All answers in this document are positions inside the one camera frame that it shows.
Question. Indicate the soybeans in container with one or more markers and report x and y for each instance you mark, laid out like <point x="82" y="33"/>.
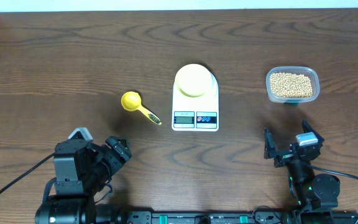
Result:
<point x="291" y="85"/>

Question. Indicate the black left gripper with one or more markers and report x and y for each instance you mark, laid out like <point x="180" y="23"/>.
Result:
<point x="115" y="160"/>

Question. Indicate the green tape label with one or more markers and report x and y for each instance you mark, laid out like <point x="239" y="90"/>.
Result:
<point x="292" y="104"/>

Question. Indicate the yellow plastic bowl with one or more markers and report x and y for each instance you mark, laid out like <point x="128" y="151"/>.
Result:
<point x="194" y="80"/>

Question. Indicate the yellow measuring scoop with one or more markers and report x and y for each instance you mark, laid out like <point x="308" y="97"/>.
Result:
<point x="132" y="101"/>

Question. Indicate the clear plastic container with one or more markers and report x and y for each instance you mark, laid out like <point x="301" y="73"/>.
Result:
<point x="297" y="70"/>

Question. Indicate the white digital kitchen scale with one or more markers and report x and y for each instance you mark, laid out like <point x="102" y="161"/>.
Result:
<point x="196" y="113"/>

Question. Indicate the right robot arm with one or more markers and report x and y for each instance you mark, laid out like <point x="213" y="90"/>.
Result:
<point x="316" y="194"/>

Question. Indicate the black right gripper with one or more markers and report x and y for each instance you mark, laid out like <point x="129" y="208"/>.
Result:
<point x="270" y="149"/>

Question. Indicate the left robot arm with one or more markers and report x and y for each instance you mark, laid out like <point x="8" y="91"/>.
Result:
<point x="82" y="169"/>

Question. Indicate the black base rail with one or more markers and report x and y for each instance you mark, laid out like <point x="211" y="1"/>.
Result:
<point x="262" y="216"/>

